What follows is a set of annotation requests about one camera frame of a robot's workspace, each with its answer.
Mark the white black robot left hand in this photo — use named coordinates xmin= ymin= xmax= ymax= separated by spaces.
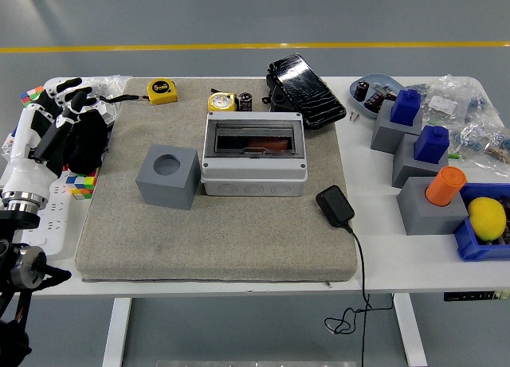
xmin=2 ymin=77 xmax=99 ymax=203

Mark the grey junction box clear lid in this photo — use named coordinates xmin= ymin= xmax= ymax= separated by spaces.
xmin=200 ymin=111 xmax=310 ymax=197

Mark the orange cylinder battery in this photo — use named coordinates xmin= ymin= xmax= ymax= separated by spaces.
xmin=246 ymin=137 xmax=288 ymax=150
xmin=424 ymin=166 xmax=468 ymax=207

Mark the white circuit breaker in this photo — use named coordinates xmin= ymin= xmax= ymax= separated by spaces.
xmin=0 ymin=131 xmax=17 ymax=165

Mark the small colourful puzzle cube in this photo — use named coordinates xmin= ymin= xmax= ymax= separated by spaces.
xmin=65 ymin=170 xmax=99 ymax=201

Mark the white power strip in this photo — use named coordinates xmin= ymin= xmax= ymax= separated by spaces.
xmin=19 ymin=175 xmax=73 ymax=256

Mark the black cloth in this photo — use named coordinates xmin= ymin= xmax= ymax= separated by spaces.
xmin=59 ymin=109 xmax=109 ymax=175

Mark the large colourful puzzle cube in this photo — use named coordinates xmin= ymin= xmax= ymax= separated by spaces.
xmin=19 ymin=85 xmax=47 ymax=107

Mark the clear bag of metal parts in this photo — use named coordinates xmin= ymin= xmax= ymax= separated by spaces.
xmin=81 ymin=75 xmax=133 ymax=105

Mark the grey cube holder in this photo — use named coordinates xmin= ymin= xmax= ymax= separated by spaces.
xmin=370 ymin=100 xmax=424 ymax=154
xmin=135 ymin=143 xmax=200 ymax=212
xmin=391 ymin=132 xmax=450 ymax=189
xmin=396 ymin=177 xmax=470 ymax=236

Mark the yellow square tape measure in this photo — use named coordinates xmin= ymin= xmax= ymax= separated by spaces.
xmin=99 ymin=79 xmax=179 ymax=106

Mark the white table leg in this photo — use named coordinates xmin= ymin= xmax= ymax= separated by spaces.
xmin=393 ymin=293 xmax=429 ymax=367
xmin=102 ymin=297 xmax=133 ymax=367

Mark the round-faced yellow tape measure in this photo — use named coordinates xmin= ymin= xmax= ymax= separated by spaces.
xmin=207 ymin=88 xmax=239 ymax=113

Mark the grey-brown mat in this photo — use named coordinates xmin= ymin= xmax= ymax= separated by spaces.
xmin=74 ymin=77 xmax=359 ymax=283

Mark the black glossy plastic tray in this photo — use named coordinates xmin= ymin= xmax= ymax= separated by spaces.
xmin=261 ymin=53 xmax=347 ymax=131

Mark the black power adapter plug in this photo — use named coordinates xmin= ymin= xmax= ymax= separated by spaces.
xmin=315 ymin=185 xmax=355 ymax=229

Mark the blue-grey oval dish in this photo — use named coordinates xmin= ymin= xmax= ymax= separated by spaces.
xmin=349 ymin=72 xmax=404 ymax=119

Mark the dark brown capacitor pair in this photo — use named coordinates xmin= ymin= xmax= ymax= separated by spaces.
xmin=364 ymin=91 xmax=386 ymax=113

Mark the blue block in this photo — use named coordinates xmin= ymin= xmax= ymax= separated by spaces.
xmin=389 ymin=88 xmax=422 ymax=126
xmin=413 ymin=124 xmax=451 ymax=163

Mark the clear bag with white label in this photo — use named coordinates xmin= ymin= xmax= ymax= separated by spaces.
xmin=406 ymin=74 xmax=488 ymax=125

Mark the blue plastic bin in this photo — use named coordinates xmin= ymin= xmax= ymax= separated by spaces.
xmin=453 ymin=182 xmax=510 ymax=262

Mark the clear bag of resistors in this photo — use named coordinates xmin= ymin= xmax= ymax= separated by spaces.
xmin=452 ymin=118 xmax=510 ymax=178

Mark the black table control panel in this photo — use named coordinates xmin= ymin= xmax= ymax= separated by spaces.
xmin=443 ymin=290 xmax=510 ymax=303

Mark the yellow lemon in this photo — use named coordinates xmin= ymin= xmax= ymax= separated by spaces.
xmin=466 ymin=197 xmax=508 ymax=242

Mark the black adapter cord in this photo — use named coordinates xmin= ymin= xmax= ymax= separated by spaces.
xmin=324 ymin=223 xmax=395 ymax=367

